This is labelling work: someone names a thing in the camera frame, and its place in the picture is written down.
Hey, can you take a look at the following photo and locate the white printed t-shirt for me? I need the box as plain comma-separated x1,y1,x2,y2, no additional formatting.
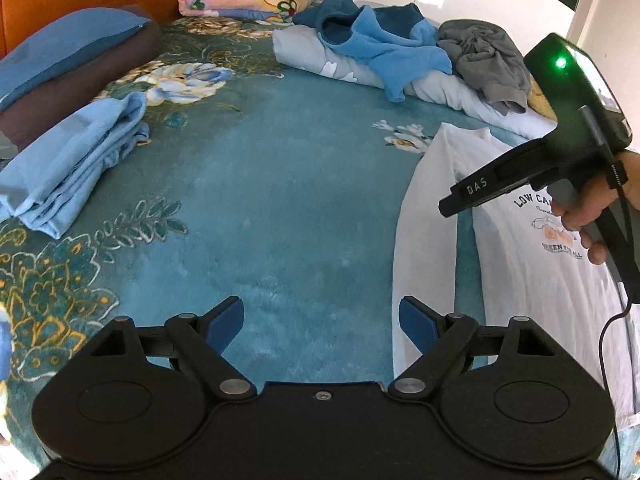
393,122,639,428

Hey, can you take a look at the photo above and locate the light blue garment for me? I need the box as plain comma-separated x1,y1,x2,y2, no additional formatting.
1,92,150,240

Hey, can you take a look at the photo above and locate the person's right hand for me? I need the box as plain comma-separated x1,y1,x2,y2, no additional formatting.
551,151,640,266

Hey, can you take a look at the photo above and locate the mustard yellow knit sweater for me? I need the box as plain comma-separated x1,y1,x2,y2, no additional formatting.
527,76,558,122

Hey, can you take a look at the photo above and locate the grey sweatshirt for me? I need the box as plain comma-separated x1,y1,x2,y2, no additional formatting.
437,20,530,115

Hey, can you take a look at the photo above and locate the teal floral bed blanket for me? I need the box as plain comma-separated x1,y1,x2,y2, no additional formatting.
1,18,528,470

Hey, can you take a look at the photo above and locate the blue fleece garment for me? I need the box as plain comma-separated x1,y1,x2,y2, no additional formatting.
293,0,452,103

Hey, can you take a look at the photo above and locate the dark brown pillow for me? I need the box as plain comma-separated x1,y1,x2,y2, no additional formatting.
1,6,160,151

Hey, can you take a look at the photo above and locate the light blue daisy quilt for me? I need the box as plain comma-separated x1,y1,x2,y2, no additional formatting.
272,25,556,140

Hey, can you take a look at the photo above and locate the blue pillow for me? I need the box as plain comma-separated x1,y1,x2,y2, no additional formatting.
1,8,151,110

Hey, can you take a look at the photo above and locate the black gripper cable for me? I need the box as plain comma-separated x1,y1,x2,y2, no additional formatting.
577,104,634,478

